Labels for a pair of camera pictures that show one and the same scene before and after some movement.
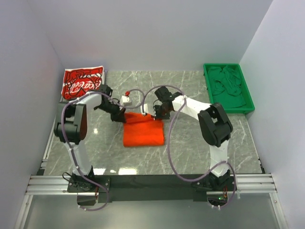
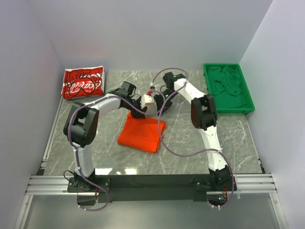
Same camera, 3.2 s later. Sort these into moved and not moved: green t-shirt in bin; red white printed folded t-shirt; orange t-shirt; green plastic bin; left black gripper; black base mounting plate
Moved: orange t-shirt; left black gripper
Not moved: red white printed folded t-shirt; green t-shirt in bin; black base mounting plate; green plastic bin
